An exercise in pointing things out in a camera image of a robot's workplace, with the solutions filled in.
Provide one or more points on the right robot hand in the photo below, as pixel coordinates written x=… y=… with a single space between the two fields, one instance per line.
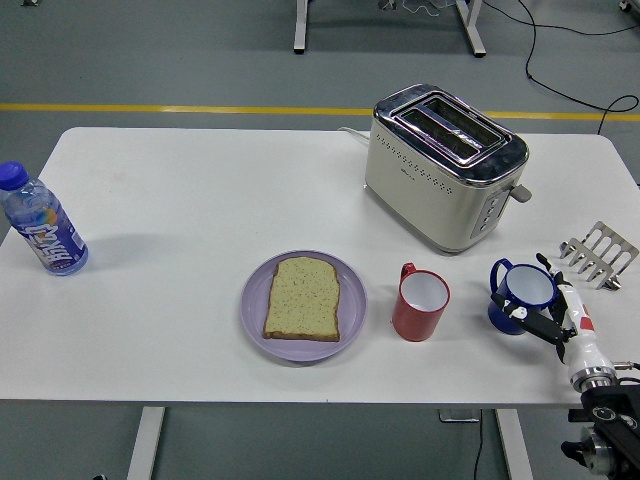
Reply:
x=580 y=325

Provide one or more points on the blue enamel cup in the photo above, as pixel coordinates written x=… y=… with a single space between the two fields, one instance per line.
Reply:
x=525 y=285

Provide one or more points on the black desk control panel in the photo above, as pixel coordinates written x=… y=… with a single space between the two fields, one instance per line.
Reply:
x=575 y=416

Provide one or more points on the red enamel cup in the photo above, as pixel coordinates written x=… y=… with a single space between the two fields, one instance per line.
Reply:
x=415 y=325

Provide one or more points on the bread slice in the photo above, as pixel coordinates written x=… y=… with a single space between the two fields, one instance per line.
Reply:
x=302 y=300

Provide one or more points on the white background desk leg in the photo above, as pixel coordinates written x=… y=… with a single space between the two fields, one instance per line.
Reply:
x=300 y=25
x=472 y=27

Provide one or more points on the metal toast rack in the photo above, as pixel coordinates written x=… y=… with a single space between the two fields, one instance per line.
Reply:
x=600 y=228

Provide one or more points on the white table leg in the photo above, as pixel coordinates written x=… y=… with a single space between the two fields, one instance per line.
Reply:
x=145 y=445
x=515 y=445

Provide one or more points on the cream and chrome toaster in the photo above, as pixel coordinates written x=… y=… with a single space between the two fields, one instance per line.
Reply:
x=425 y=200

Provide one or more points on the purple plate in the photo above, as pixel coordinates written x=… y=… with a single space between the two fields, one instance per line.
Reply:
x=352 y=310

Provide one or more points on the plastic drink bottle blue cap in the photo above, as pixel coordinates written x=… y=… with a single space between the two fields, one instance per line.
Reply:
x=47 y=235

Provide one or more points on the grey bracket under table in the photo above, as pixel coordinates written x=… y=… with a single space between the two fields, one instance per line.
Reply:
x=457 y=416

